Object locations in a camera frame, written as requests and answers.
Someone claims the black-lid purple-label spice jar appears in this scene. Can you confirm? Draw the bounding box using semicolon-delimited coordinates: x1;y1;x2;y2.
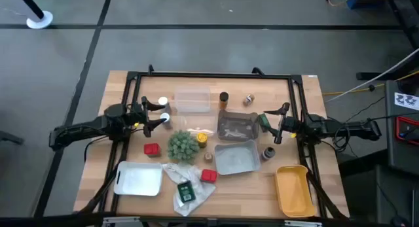
261;147;276;162

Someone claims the white plastic bag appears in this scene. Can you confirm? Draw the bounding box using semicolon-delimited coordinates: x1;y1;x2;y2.
162;161;217;217

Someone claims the black desk leg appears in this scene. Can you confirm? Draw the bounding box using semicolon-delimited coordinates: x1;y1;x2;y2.
388;0;419;50

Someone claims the red spice tin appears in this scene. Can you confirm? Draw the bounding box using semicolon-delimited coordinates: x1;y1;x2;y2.
200;169;218;184
143;143;162;158

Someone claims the clear plastic bin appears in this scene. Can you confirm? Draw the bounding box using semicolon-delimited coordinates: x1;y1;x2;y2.
176;114;219;138
174;86;212;115

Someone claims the black equipment cabinet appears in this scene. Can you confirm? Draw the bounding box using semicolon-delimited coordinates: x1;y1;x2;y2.
385;79;419;177

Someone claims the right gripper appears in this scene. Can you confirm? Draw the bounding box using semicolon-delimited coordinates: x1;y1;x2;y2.
263;102;301;145

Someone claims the white printed sticker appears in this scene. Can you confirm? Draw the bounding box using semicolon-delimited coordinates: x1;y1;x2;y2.
393;92;419;111

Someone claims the artificial green plant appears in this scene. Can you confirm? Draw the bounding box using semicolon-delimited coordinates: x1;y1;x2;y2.
166;130;201;164

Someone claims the white plastic bin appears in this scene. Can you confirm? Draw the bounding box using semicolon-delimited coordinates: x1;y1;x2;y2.
113;160;164;198

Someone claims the black pole white base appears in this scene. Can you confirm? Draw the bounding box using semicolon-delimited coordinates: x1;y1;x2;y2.
14;0;54;30

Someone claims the yellow-lid spice jar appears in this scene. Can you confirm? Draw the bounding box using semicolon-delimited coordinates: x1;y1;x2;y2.
196;132;208;148

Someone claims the black floor bar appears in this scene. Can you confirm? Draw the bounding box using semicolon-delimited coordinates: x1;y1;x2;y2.
355;55;419;81

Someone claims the black front rail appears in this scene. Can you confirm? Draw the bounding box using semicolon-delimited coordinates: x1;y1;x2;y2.
0;213;419;227

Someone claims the dark furniture foot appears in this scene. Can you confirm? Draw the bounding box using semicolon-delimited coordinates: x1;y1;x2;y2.
0;130;24;145

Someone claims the green spice tin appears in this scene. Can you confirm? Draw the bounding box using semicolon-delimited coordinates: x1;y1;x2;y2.
177;180;196;203
257;113;272;133

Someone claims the black cable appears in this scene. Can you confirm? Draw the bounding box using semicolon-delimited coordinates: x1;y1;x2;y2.
368;112;419;122

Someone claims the yellow cable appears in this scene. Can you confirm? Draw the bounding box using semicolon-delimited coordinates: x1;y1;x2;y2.
322;71;419;96

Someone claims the white cable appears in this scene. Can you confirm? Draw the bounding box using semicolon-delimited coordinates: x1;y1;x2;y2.
326;48;419;103

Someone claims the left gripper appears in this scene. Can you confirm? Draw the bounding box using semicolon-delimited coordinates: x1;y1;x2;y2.
129;96;168;139

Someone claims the yellow plastic bin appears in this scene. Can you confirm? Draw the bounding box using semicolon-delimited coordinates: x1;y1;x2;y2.
274;164;317;218

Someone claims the silver metal bracket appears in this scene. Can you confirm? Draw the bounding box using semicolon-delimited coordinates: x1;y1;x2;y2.
103;216;141;227
283;220;323;227

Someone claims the red-rimmed box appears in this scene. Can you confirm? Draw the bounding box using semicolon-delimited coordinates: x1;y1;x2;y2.
395;115;419;147

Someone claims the black metal table frame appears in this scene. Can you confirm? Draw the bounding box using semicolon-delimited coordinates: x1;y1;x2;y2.
78;63;350;221

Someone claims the grey plastic bin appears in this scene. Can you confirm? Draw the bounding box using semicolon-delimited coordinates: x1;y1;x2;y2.
213;139;262;176

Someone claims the smoky brown plastic bin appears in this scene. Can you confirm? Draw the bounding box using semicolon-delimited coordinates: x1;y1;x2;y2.
216;109;260;143

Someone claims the blue box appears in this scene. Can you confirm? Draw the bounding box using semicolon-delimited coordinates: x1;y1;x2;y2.
346;0;387;9

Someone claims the black-lid orange spice jar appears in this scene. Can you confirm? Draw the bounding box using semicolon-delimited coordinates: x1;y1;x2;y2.
219;91;230;110

